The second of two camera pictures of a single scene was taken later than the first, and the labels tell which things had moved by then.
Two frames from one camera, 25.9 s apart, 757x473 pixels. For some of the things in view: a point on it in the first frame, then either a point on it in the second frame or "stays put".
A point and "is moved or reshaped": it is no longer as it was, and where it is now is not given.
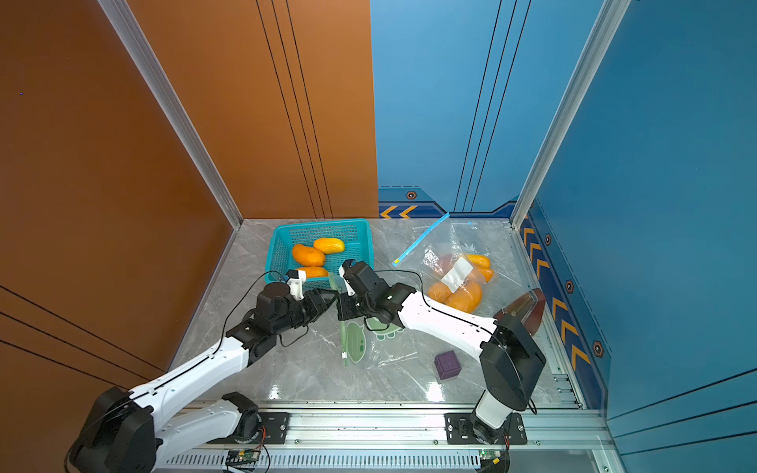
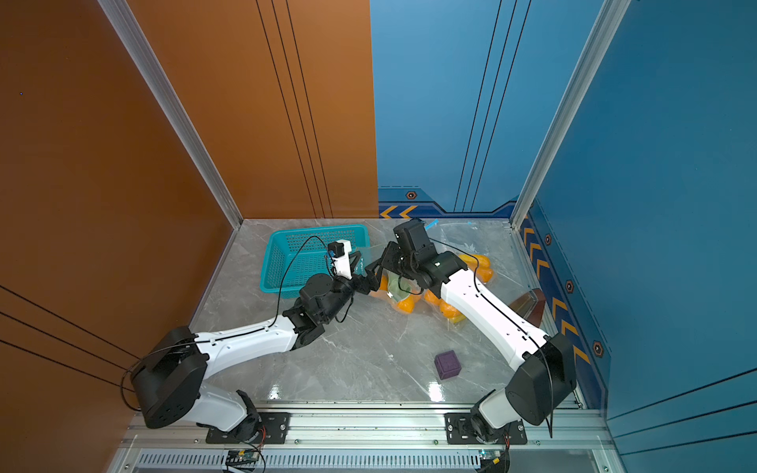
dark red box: x=528 y=308 stays put
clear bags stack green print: x=374 y=345 is moved or reshaped
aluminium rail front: x=417 y=428 stays put
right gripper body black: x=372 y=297 -> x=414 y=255
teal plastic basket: x=355 y=235 stays put
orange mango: x=308 y=256 is moved or reshaped
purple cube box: x=447 y=365 stays put
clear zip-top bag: x=471 y=264 is moved or reshaped
